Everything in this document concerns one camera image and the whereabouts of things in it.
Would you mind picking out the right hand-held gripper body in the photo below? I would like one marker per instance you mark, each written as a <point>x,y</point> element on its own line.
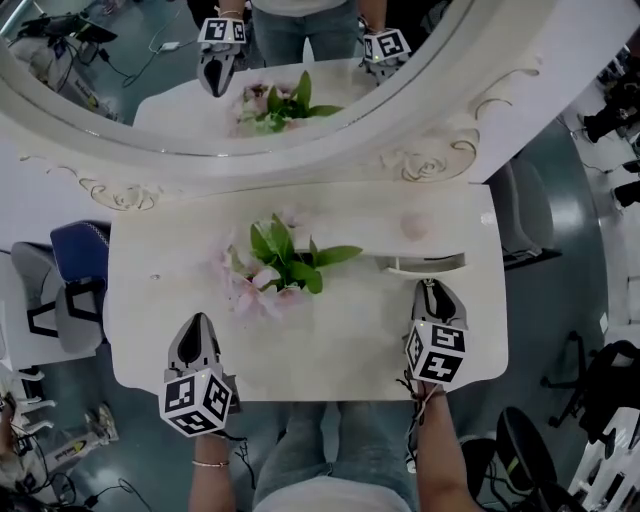
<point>440,357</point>

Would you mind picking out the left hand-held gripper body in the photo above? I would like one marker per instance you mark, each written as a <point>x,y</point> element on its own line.
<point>195,402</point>

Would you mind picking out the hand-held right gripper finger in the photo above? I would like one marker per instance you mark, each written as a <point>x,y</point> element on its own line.
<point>420,310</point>
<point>450,310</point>

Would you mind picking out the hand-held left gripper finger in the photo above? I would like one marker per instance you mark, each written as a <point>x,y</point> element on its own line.
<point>177,352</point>
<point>211,352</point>

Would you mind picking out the white ornate dressing table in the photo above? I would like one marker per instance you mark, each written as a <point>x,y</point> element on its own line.
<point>350,350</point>

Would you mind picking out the person's left forearm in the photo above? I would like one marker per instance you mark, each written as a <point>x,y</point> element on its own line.
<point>212,487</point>

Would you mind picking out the person's right forearm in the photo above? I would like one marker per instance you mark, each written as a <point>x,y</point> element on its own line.
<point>447,450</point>

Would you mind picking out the grey fabric chair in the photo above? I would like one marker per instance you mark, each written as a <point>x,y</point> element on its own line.
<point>75,325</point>
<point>525,210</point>

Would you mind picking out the person's blue jeans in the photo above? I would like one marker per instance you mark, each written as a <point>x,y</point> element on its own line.
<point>300,450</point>

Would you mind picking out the clear plastic bag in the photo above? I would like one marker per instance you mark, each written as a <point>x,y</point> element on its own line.
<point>80,445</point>

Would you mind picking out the black rounded chair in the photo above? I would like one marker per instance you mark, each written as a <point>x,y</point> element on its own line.
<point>525,450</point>

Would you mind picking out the pink flowers in white pot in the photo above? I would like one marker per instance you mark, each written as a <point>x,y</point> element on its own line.
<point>280,245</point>

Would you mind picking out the blue chair white seat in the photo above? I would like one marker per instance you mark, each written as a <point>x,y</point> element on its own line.
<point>82,250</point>

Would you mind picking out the white carved side table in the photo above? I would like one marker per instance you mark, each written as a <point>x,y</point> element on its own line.
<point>30,400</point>

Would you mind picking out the person's white t-shirt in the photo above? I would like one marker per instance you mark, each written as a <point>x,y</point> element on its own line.
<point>330,497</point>

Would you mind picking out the black office chair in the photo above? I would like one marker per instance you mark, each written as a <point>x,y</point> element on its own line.
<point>615,380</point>

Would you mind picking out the oval mirror white carved frame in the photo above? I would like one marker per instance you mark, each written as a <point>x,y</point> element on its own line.
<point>300,167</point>

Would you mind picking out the white metal frame stand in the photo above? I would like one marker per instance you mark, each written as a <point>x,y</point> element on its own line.
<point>617,425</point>

